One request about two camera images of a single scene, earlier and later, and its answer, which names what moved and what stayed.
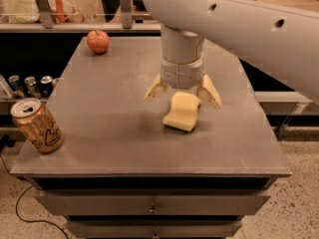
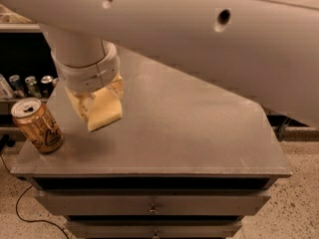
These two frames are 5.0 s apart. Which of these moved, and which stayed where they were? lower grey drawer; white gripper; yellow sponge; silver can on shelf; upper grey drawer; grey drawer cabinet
Moved: yellow sponge; white gripper
Stayed: silver can on shelf; lower grey drawer; upper grey drawer; grey drawer cabinet
